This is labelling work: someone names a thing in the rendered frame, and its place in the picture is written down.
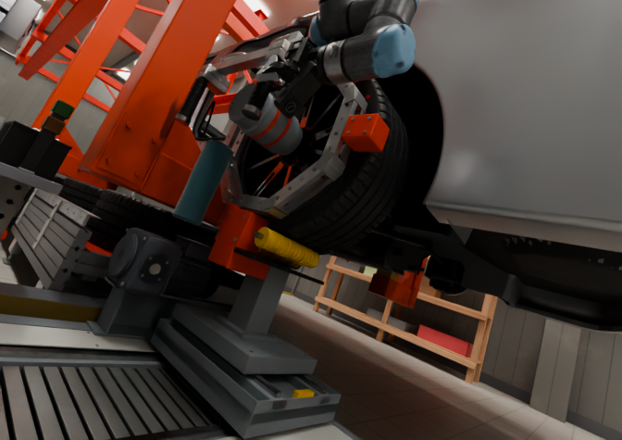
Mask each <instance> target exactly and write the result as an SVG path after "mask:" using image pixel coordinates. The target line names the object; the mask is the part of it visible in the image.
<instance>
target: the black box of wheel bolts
mask: <svg viewBox="0 0 622 440"><path fill-rule="evenodd" d="M3 125H4V126H3V128H2V129H1V131H0V162H2V163H5V164H7V165H9V166H12V167H14V168H18V167H19V165H20V164H21V162H22V160H23V159H24V158H25V156H26V155H27V153H28V151H29V150H30V148H31V146H32V144H33V143H34V141H35V139H36V138H37V136H38V134H39V133H40V131H41V130H38V129H36V128H30V127H28V126H27V124H26V123H20V122H17V121H15V120H13V121H9V122H5V123H4V124H3ZM71 148H72V146H70V145H66V144H64V143H62V142H60V141H59V140H58V139H56V138H55V139H54V141H53V142H52V143H51V145H50V146H49V148H48V150H47V151H46V153H45V155H44V157H43V159H42V161H41V162H40V164H39V166H38V167H37V169H36V171H35V173H34V175H36V176H39V177H42V178H44V179H46V180H49V181H52V180H53V179H54V177H55V176H56V173H57V171H58V170H59V168H60V166H61V165H62V163H63V161H64V159H65V158H66V156H67V154H68V152H69V150H71Z"/></svg>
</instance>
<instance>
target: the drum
mask: <svg viewBox="0 0 622 440"><path fill-rule="evenodd" d="M255 86H256V83H250V84H247V85H245V86H244V87H243V88H242V89H241V90H240V91H239V92H238V93H237V94H236V95H235V96H234V98H233V99H232V101H231V103H230V107H229V118H230V120H232V121H233V122H234V123H235V124H237V125H238V126H239V128H240V130H241V131H242V132H244V133H245V134H247V135H248V136H249V137H251V138H252V139H253V140H255V141H256V142H257V143H259V144H260V145H262V146H263V147H264V148H266V150H267V151H269V152H270V153H272V154H278V155H280V156H286V155H289V154H290V153H291V152H293V151H294V150H295V149H296V148H297V146H298V145H299V144H300V143H301V141H302V138H303V129H302V127H301V126H300V124H299V120H298V119H297V118H296V117H295V116H293V117H292V118H291V119H288V118H286V117H285V116H284V115H283V114H282V113H281V112H280V111H279V110H278V109H277V108H276V107H275V105H274V100H275V99H276V98H275V97H274V96H273V95H272V94H271V93H269V95H268V97H267V100H266V102H265V104H264V106H263V107H262V111H261V112H262V115H261V118H260V120H258V121H256V120H251V119H248V118H246V117H245V116H244V114H243V113H242V110H243V106H244V105H245V104H247V102H248V101H249V98H250V96H251V94H252V91H253V90H254V88H255Z"/></svg>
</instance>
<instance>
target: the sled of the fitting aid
mask: <svg viewBox="0 0 622 440"><path fill-rule="evenodd" d="M150 342H151V344H152V345H153V346H154V347H155V348H156V349H157V350H158V351H159V352H160V353H161V354H162V355H163V356H164V357H165V358H166V359H167V360H168V361H169V362H170V363H171V364H172V365H173V366H174V368H175V369H176V370H177V371H178V372H179V373H180V374H181V375H182V376H183V377H184V378H185V379H186V380H187V381H188V382H189V383H190V384H191V385H192V386H193V387H194V388H195V389H196V390H197V391H198V392H199V394H200V395H201V396H202V397H203V398H204V399H205V400H206V401H207V402H208V403H209V404H210V405H211V406H212V407H213V408H214V409H215V410H216V411H217V412H218V413H219V414H220V415H221V416H222V417H223V418H224V420H225V421H226V422H227V423H228V424H229V425H230V426H231V427H232V428H233V429H234V430H235V431H236V432H237V433H238V434H239V435H240V436H241V437H242V438H243V439H246V438H251V437H255V436H259V435H264V434H273V433H277V432H282V431H287V430H291V429H296V428H300V427H305V426H309V425H314V424H319V423H323V422H328V421H333V419H334V416H335V413H336V409H337V407H338V404H339V401H340V398H341V394H340V393H338V392H337V391H335V390H334V389H332V388H331V387H329V386H328V385H326V384H325V383H323V382H321V381H320V380H319V379H318V378H316V377H314V376H313V375H311V374H242V373H241V372H240V371H238V370H237V369H236V368H235V367H233V366H232V365H231V364H230V363H229V362H228V361H227V360H225V359H224V358H223V357H222V356H221V355H219V354H218V353H217V352H216V351H214V350H213V349H212V348H211V347H210V346H208V345H207V344H206V343H204V342H203V341H202V340H201V339H199V338H198V337H197V336H196V335H195V334H193V333H192V332H191V331H189V330H188V329H187V328H186V327H184V326H183V325H182V324H181V323H179V322H178V321H175V320H168V319H160V320H159V322H158V324H157V326H156V328H155V331H154V334H153V336H152V338H151V340H150Z"/></svg>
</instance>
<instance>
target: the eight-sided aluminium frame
mask: <svg viewBox="0 0 622 440"><path fill-rule="evenodd" d="M336 85H337V87H338V88H339V90H340V91H341V93H342V95H343V96H344V99H343V101H342V105H341V108H340V110H339V113H338V115H337V118H336V120H335V122H334V125H333V127H332V130H331V133H330V137H329V139H328V141H327V143H326V146H325V149H324V151H323V154H322V156H321V158H320V159H319V160H318V161H317V162H315V163H314V164H313V165H311V166H310V167H309V168H308V169H306V170H305V171H303V172H302V173H301V174H300V175H298V176H297V177H296V178H294V179H293V180H292V181H291V182H289V183H288V184H286V185H285V186H284V187H283V188H281V189H280V190H279V191H278V192H277V193H275V194H274V195H273V196H272V197H270V198H265V197H259V196H253V195H244V194H243V190H242V186H241V181H240V176H239V171H238V167H237V160H238V158H239V155H240V154H241V152H242V150H243V146H244V144H245V142H246V139H247V137H248V135H247V134H245V133H244V132H242V131H240V128H239V126H238V125H237V124H235V123H234V122H233V123H232V125H231V127H230V130H229V132H228V135H227V137H226V139H225V141H224V143H223V144H225V145H227V146H228V147H230V149H231V150H232V152H233V155H232V156H231V158H230V161H229V164H228V166H227V168H226V170H225V173H224V175H223V177H222V180H221V182H220V187H221V193H222V195H221V197H222V200H223V203H225V204H228V203H229V202H231V203H232V204H234V205H236V206H239V207H242V208H245V209H246V210H248V211H251V212H254V213H255V214H259V215H263V216H268V217H271V218H273V219H279V220H281V219H283V218H284V217H285V216H288V215H289V213H291V212H292V211H293V210H295V209H296V208H298V207H299V206H301V205H302V204H303V203H304V202H305V201H306V200H308V199H309V198H310V197H312V196H313V195H315V194H316V193H318V192H319V191H320V190H322V189H323V188H324V187H326V186H327V185H329V184H330V183H331V182H335V181H336V179H337V178H338V177H340V176H341V175H342V173H343V170H344V169H345V167H346V162H347V159H348V157H349V155H350V152H351V149H352V148H351V147H350V146H349V145H348V144H347V143H346V142H345V141H344V140H343V139H342V133H343V131H344V128H345V125H346V123H347V120H348V118H349V116H352V115H364V114H366V109H367V102H366V100H365V97H364V96H362V94H361V93H360V92H359V90H358V89H357V87H356V86H355V85H354V84H353V83H352V82H348V83H343V84H336ZM236 138H237V139H236ZM235 140H236V141H235ZM234 142H235V143H234Z"/></svg>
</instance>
